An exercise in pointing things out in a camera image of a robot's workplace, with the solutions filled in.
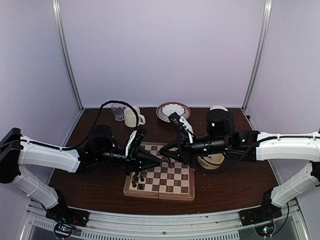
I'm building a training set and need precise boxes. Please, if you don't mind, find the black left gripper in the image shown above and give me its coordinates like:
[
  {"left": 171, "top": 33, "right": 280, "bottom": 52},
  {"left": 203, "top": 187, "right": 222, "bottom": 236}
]
[{"left": 96, "top": 146, "right": 161, "bottom": 176}]

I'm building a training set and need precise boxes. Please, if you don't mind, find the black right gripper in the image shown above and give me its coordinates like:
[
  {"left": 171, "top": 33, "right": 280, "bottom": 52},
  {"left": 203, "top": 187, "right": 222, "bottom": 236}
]
[{"left": 159, "top": 133, "right": 229, "bottom": 167}]

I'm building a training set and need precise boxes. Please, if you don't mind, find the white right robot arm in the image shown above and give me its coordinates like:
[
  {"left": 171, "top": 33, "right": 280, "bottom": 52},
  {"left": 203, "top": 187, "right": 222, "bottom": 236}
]
[{"left": 159, "top": 107, "right": 320, "bottom": 221}]

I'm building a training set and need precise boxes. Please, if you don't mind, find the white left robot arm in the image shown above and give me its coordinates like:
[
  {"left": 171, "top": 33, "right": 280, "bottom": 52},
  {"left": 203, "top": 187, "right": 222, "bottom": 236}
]
[{"left": 0, "top": 124, "right": 161, "bottom": 222}]

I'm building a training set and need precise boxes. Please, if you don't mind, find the wooden chess board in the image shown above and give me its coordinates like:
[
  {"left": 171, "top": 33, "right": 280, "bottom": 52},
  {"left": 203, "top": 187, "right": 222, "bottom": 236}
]
[{"left": 123, "top": 142, "right": 195, "bottom": 201}]

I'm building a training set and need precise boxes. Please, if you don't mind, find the cream cat-ear bowl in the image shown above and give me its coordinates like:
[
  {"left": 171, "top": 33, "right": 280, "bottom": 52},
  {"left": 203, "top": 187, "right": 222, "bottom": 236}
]
[{"left": 197, "top": 153, "right": 225, "bottom": 170}]

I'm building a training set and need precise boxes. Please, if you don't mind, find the white scalloped bowl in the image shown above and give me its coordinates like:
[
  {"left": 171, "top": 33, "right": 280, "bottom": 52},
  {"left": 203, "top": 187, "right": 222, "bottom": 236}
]
[{"left": 161, "top": 103, "right": 185, "bottom": 117}]

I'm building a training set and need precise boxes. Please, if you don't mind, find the cream ribbed mug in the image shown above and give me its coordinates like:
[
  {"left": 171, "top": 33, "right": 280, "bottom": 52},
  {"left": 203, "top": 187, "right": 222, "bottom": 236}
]
[{"left": 124, "top": 106, "right": 146, "bottom": 128}]

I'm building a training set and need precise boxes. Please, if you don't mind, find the clear drinking glass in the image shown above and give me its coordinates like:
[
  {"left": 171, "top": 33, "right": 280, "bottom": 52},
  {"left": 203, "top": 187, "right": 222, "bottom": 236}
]
[{"left": 111, "top": 103, "right": 126, "bottom": 122}]

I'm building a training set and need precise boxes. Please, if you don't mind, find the small white floral bowl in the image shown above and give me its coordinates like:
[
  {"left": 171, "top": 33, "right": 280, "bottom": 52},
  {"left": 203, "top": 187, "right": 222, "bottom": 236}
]
[{"left": 209, "top": 105, "right": 229, "bottom": 112}]

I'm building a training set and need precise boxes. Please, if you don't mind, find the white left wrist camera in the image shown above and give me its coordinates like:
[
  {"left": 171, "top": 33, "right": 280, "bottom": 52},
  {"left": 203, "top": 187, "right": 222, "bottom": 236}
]
[{"left": 125, "top": 127, "right": 147, "bottom": 157}]

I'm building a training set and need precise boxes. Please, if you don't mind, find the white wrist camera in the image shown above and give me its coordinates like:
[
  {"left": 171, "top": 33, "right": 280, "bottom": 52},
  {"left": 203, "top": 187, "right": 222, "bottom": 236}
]
[
  {"left": 125, "top": 127, "right": 147, "bottom": 157},
  {"left": 168, "top": 112, "right": 196, "bottom": 144}
]

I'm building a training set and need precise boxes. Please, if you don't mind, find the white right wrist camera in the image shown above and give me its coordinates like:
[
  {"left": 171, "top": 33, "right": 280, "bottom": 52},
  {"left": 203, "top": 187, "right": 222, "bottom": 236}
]
[{"left": 168, "top": 112, "right": 196, "bottom": 144}]

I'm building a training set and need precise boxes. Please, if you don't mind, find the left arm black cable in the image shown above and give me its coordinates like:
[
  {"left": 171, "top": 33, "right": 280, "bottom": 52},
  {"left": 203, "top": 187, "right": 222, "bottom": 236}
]
[{"left": 0, "top": 100, "right": 141, "bottom": 151}]

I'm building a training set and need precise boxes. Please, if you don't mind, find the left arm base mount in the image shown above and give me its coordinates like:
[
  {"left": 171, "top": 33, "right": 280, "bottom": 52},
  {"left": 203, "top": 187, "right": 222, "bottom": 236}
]
[{"left": 45, "top": 208, "right": 90, "bottom": 227}]

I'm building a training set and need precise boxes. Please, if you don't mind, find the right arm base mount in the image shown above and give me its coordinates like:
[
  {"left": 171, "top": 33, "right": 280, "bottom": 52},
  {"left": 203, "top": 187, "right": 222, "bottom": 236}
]
[{"left": 239, "top": 207, "right": 283, "bottom": 226}]

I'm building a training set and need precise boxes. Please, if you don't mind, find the aluminium front rail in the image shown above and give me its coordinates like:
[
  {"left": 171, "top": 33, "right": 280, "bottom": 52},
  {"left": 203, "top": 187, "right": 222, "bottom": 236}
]
[{"left": 18, "top": 200, "right": 311, "bottom": 240}]

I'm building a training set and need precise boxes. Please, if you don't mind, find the right aluminium frame post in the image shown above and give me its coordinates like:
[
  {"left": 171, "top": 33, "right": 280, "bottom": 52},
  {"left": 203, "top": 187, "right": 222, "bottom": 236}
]
[{"left": 241, "top": 0, "right": 273, "bottom": 111}]

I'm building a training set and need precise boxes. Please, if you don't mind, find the aluminium frame post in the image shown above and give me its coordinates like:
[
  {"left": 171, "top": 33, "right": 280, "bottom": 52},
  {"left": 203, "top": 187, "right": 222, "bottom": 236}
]
[
  {"left": 51, "top": 0, "right": 84, "bottom": 112},
  {"left": 241, "top": 0, "right": 273, "bottom": 111}
]

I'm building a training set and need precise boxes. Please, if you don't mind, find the left aluminium frame post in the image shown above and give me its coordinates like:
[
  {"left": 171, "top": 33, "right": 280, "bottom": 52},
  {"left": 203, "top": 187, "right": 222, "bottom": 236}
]
[{"left": 51, "top": 0, "right": 84, "bottom": 112}]

